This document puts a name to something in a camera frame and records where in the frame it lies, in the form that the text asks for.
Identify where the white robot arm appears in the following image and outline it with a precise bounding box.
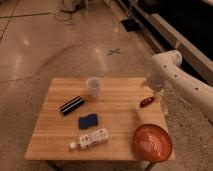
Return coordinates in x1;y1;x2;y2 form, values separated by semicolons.
146;50;213;123

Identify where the orange ceramic bowl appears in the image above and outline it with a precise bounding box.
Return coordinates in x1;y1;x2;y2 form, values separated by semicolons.
132;124;173;162

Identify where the black rectangular box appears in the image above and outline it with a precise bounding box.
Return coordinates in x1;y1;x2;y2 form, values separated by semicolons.
59;96;85;116

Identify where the small red object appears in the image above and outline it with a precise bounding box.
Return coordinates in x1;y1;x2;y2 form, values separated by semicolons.
140;96;155;107

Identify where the wooden table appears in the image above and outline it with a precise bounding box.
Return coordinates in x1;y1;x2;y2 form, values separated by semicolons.
25;78;167;161

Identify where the blue sponge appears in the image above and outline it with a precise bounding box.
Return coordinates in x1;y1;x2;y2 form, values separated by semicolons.
78;114;98;129

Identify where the white plastic bottle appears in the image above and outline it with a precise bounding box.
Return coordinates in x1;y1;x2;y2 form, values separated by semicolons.
69;128;109;150

